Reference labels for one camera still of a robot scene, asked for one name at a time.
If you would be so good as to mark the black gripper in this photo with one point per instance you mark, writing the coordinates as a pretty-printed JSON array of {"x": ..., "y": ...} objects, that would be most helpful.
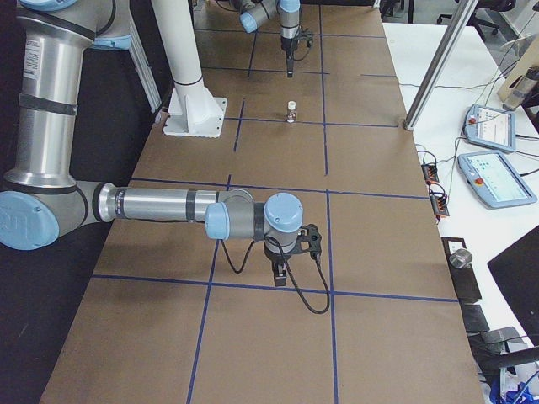
[
  {"x": 288, "y": 47},
  {"x": 276, "y": 257}
]

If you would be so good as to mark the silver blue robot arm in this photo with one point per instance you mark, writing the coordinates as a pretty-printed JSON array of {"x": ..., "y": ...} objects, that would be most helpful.
[
  {"x": 254, "y": 14},
  {"x": 42, "y": 201}
]

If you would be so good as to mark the near orange black connector box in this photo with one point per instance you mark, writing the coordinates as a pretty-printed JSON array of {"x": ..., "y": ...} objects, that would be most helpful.
[{"x": 439, "y": 205}]

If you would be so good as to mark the orange black connector box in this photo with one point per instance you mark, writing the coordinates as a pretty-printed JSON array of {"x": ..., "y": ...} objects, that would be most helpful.
[
  {"x": 439, "y": 205},
  {"x": 430, "y": 172}
]

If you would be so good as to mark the metal cylinder on black plate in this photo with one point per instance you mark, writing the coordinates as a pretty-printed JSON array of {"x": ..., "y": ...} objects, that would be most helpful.
[{"x": 459, "y": 260}]

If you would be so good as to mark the far orange black connector box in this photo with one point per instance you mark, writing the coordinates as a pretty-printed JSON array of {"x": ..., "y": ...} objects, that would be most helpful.
[{"x": 430, "y": 172}]

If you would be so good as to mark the far teach pendant tablet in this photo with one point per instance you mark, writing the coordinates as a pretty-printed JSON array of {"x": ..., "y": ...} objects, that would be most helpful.
[{"x": 490, "y": 127}]

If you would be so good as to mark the teach pendant tablet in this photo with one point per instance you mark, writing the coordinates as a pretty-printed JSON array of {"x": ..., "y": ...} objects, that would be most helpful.
[
  {"x": 494, "y": 181},
  {"x": 490, "y": 127}
]

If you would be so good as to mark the wooden stand with bottle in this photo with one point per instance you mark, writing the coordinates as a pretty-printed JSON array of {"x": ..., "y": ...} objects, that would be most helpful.
[{"x": 522, "y": 79}]

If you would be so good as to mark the near teach pendant tablet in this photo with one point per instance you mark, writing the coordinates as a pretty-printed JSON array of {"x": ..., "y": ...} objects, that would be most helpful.
[{"x": 494, "y": 181}]

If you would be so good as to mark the black monitor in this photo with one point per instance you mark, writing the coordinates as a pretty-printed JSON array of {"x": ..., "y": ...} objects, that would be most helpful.
[{"x": 515, "y": 272}]

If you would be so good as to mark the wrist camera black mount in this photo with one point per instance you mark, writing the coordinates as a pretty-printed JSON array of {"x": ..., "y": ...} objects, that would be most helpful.
[
  {"x": 305, "y": 34},
  {"x": 309, "y": 240}
]

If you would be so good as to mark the white central pedestal column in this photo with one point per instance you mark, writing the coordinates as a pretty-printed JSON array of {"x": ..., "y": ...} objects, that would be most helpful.
[{"x": 192, "y": 111}]

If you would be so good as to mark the aluminium frame post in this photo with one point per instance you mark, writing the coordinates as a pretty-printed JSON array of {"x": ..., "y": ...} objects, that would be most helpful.
[{"x": 447, "y": 44}]

